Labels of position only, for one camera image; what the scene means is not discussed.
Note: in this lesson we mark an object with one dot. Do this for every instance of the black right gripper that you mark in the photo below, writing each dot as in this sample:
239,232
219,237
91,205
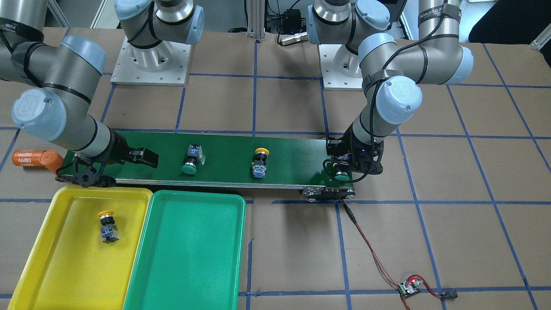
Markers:
119,150

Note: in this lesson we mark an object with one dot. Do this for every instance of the green conveyor belt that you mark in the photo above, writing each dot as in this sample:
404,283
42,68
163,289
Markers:
291,164

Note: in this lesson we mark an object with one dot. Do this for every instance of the green push button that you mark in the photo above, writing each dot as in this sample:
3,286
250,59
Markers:
342,166
194,158

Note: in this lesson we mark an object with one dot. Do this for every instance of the green plastic tray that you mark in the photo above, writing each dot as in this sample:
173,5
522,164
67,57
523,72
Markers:
189,253

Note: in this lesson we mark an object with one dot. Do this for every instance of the yellow plastic tray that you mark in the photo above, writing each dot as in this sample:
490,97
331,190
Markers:
69,267

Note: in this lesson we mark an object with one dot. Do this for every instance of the plain orange cylinder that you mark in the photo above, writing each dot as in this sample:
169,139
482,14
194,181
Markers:
51,160

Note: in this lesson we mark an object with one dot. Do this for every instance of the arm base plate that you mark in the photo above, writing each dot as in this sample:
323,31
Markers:
164,65
340,68

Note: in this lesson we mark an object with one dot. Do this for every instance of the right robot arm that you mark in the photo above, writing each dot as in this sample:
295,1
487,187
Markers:
63,79

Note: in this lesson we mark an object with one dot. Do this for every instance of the small motor controller board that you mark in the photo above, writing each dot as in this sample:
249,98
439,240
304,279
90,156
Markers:
410,287

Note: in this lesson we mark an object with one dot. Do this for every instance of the aluminium frame post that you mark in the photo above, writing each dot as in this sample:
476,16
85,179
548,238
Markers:
256,18

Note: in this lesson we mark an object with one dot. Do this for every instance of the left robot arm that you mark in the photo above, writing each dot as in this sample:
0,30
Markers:
391,75

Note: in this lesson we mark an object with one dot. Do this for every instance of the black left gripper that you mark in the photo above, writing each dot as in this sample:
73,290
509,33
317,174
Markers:
354,148

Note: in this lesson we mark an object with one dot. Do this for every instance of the yellow push button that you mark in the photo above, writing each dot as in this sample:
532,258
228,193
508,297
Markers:
108,231
259,165

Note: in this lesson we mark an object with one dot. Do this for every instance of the orange cylinder marked 4680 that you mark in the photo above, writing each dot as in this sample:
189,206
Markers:
28,158

